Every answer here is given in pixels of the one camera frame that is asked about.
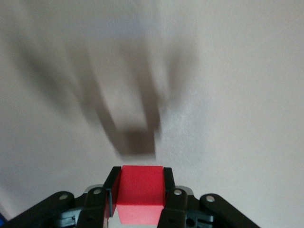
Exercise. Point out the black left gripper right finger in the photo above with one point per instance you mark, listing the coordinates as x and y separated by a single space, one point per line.
174 209

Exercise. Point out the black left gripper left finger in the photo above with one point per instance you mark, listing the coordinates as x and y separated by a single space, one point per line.
95 209

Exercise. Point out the small red cube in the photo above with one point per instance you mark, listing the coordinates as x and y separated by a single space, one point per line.
140 190

